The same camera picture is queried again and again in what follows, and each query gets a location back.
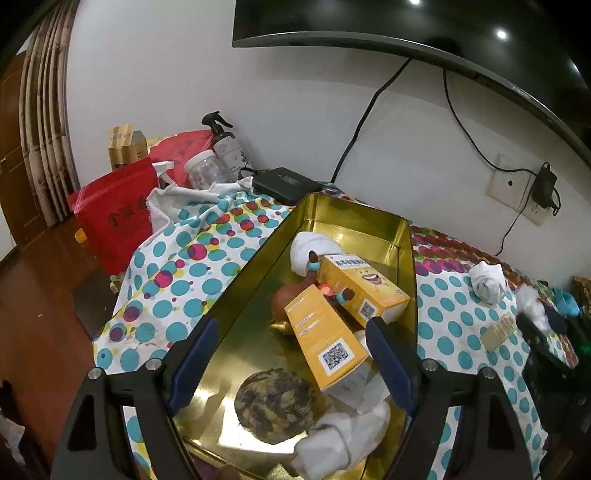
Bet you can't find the black power adapter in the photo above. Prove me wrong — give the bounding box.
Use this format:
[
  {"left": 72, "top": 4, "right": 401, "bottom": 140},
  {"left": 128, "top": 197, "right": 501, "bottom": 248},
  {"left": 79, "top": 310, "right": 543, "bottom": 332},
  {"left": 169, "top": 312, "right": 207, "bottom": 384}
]
[{"left": 530, "top": 162, "right": 556, "bottom": 209}]

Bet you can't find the white wall socket plate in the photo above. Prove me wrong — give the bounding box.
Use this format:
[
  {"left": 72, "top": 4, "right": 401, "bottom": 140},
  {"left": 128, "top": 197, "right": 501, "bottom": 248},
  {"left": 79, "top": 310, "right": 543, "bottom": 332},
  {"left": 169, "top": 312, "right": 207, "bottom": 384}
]
[{"left": 486, "top": 154, "right": 533, "bottom": 212}]

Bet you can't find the white plastic bag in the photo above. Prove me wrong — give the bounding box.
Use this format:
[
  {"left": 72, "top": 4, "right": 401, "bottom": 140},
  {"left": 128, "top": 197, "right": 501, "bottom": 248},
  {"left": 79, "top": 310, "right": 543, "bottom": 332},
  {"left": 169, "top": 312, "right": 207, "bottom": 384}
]
[{"left": 147, "top": 159, "right": 254, "bottom": 234}]

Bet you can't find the polka dot tablecloth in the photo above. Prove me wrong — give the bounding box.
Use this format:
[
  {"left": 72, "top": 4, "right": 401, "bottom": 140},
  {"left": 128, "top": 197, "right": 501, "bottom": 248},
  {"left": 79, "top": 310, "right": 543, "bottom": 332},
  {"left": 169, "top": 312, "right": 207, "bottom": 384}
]
[{"left": 92, "top": 187, "right": 579, "bottom": 480}]

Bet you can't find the clear plastic jar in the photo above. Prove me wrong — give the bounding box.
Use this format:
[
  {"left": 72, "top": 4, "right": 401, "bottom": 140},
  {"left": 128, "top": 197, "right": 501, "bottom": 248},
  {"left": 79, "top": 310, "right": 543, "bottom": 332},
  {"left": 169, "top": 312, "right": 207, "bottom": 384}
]
[{"left": 184, "top": 150, "right": 221, "bottom": 191}]

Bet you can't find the wooden door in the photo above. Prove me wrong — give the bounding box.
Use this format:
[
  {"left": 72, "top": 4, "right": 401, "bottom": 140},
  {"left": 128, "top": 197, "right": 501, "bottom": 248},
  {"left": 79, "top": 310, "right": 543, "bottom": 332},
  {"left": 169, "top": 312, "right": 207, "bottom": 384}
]
[{"left": 0, "top": 51, "right": 42, "bottom": 252}]

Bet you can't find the black adapter cable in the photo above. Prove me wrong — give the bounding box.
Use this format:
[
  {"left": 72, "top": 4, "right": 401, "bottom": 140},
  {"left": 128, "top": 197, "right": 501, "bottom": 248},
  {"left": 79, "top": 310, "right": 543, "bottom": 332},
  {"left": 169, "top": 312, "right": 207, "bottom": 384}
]
[{"left": 496, "top": 203, "right": 563, "bottom": 257}]

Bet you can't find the gold tin box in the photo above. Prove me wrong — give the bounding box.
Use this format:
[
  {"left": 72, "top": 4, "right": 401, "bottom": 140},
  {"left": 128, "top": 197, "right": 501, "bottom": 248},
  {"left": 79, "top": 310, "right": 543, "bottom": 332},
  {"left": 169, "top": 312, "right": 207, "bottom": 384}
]
[{"left": 168, "top": 193, "right": 419, "bottom": 480}]

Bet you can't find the spray bottle with black trigger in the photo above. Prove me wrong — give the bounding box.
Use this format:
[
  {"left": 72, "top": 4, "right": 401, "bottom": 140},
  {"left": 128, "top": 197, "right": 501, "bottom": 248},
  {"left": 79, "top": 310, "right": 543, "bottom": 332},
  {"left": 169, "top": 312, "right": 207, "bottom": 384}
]
[{"left": 201, "top": 111, "right": 246, "bottom": 182}]

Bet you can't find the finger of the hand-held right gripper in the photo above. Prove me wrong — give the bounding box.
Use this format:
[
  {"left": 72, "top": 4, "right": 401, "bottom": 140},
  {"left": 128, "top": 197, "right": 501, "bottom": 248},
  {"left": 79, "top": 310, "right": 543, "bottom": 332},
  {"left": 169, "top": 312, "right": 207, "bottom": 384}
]
[
  {"left": 516, "top": 313, "right": 578, "bottom": 370},
  {"left": 544, "top": 302, "right": 566, "bottom": 333}
]

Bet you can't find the yellow grey yarn ball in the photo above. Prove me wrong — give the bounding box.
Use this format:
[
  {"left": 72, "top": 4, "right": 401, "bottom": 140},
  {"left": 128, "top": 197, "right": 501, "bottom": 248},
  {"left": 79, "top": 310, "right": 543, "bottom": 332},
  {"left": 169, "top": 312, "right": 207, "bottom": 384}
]
[{"left": 233, "top": 368, "right": 331, "bottom": 445}]

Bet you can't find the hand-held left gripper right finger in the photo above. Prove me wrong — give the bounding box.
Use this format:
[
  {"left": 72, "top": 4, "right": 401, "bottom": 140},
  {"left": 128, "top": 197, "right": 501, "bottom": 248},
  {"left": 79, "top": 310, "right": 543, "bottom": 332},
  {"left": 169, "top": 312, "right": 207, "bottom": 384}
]
[{"left": 366, "top": 316, "right": 532, "bottom": 480}]

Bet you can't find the white towel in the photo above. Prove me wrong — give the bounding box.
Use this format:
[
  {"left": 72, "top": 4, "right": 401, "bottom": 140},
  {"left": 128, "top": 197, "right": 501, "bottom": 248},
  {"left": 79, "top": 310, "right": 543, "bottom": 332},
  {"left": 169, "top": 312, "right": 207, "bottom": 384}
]
[
  {"left": 469, "top": 261, "right": 512, "bottom": 306},
  {"left": 295, "top": 401, "right": 392, "bottom": 477},
  {"left": 289, "top": 231, "right": 345, "bottom": 278}
]

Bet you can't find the black set-top box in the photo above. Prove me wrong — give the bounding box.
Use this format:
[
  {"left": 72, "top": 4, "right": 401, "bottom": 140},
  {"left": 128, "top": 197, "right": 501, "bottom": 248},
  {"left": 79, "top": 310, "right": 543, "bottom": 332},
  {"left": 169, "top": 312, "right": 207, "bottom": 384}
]
[{"left": 251, "top": 167, "right": 322, "bottom": 206}]

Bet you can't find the plastic-wrapped white bundle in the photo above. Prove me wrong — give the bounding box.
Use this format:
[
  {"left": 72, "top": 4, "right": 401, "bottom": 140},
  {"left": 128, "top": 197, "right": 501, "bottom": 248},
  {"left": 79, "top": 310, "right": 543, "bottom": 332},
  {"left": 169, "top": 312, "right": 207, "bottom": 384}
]
[{"left": 516, "top": 286, "right": 553, "bottom": 334}]

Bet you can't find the yellow smiling-face box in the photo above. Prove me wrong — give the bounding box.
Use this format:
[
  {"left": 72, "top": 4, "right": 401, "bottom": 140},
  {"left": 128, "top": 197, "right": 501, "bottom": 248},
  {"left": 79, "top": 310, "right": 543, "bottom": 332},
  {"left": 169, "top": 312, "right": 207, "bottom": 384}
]
[
  {"left": 285, "top": 284, "right": 371, "bottom": 394},
  {"left": 318, "top": 254, "right": 411, "bottom": 332}
]

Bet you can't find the thin black cable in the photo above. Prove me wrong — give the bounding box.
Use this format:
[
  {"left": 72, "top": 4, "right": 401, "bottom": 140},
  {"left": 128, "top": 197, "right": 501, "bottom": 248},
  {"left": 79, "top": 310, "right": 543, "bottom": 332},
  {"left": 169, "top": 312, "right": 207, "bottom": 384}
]
[{"left": 442, "top": 68, "right": 543, "bottom": 178}]

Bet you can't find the brown and cream box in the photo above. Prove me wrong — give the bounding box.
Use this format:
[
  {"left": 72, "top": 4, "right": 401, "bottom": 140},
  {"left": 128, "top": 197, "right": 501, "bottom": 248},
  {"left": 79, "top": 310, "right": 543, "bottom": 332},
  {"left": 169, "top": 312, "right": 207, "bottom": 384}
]
[{"left": 480, "top": 312, "right": 519, "bottom": 353}]

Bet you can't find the red gift bag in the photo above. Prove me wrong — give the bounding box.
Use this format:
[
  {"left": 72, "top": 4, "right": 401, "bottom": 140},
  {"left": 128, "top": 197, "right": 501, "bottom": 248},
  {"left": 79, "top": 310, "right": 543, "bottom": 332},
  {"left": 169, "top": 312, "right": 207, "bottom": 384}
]
[{"left": 68, "top": 159, "right": 160, "bottom": 276}]

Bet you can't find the blue cloth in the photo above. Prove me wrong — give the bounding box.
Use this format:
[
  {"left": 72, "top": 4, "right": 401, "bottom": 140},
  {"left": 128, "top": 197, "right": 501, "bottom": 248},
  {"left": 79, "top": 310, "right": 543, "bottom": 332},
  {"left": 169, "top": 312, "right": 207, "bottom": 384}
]
[{"left": 551, "top": 287, "right": 581, "bottom": 318}]

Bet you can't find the brown snack bag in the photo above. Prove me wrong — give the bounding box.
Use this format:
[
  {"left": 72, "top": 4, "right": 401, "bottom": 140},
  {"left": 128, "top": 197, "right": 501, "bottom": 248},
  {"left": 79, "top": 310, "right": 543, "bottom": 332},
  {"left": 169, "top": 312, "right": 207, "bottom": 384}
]
[{"left": 573, "top": 275, "right": 591, "bottom": 320}]

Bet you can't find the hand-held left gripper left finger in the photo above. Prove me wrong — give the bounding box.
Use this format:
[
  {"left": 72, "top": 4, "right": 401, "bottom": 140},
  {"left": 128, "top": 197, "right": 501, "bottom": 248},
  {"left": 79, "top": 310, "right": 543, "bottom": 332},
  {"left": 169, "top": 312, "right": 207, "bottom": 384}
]
[{"left": 50, "top": 318, "right": 221, "bottom": 480}]

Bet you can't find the black television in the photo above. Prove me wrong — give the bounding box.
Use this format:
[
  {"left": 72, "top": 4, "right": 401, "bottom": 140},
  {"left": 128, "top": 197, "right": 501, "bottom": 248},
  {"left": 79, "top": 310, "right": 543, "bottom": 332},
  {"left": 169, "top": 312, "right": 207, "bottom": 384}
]
[{"left": 231, "top": 0, "right": 591, "bottom": 154}]

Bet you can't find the brown-haired doll toy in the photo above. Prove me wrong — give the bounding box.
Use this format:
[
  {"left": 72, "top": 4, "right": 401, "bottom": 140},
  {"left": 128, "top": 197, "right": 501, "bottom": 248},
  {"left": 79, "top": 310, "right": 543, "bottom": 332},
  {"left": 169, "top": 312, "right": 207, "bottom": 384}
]
[{"left": 270, "top": 249, "right": 357, "bottom": 334}]

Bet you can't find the yellow carton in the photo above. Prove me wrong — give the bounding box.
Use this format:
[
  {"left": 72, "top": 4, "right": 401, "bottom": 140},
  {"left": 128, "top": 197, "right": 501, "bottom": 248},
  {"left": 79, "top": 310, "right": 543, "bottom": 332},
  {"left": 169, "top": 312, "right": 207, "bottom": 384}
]
[{"left": 108, "top": 124, "right": 149, "bottom": 172}]

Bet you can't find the thick black cable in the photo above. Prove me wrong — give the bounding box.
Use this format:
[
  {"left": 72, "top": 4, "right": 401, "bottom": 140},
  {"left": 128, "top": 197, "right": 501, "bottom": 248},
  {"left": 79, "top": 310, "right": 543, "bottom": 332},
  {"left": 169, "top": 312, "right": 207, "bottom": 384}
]
[{"left": 330, "top": 58, "right": 411, "bottom": 184}]

